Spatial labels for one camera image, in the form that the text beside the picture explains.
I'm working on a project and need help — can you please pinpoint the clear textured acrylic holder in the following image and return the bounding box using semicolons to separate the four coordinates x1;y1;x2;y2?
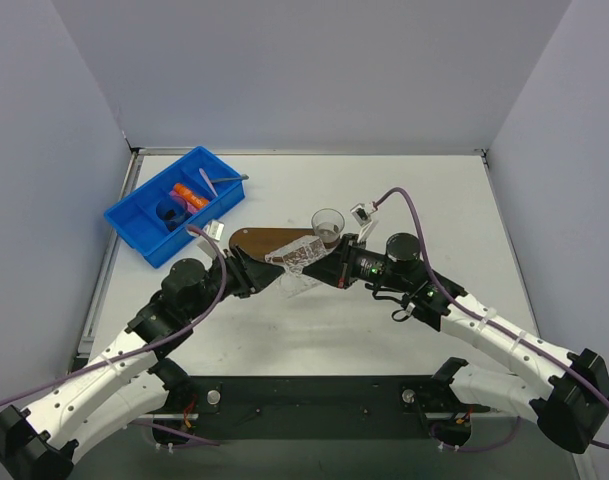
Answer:
264;235;329;298

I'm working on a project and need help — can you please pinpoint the clear glass cup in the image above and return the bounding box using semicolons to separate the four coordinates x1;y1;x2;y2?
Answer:
311;208;345;245

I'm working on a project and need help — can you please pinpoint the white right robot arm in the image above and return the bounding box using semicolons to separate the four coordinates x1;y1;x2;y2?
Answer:
303;233;609;454

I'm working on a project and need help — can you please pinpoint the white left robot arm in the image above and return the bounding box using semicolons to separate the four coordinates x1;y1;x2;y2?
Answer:
0;250;284;479

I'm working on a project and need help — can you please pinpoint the brown wooden oval tray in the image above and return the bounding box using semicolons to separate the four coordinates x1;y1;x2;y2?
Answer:
227;227;345;263

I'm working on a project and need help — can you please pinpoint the pink toothpaste tube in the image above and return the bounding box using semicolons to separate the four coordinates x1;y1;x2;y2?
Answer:
170;190;199;215

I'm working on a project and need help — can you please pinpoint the orange toothpaste tube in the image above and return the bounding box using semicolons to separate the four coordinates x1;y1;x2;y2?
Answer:
173;183;209;210

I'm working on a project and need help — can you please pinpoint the blue plastic divided bin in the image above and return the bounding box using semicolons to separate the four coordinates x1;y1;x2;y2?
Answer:
104;147;245;268

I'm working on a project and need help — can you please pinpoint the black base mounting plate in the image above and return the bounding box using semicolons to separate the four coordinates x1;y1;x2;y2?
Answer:
148;375;485;445

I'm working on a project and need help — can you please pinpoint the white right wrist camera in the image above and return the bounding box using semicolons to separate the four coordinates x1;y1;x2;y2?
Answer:
351;202;378;243

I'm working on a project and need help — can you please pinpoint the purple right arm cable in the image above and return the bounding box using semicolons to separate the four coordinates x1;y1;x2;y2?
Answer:
371;187;609;454

